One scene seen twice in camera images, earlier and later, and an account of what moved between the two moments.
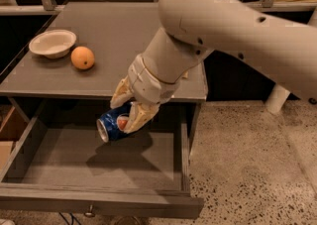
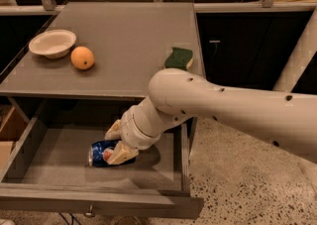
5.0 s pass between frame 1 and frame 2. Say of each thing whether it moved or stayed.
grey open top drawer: stayed
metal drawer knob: stayed
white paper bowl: stayed
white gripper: moved
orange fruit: stayed
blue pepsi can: moved
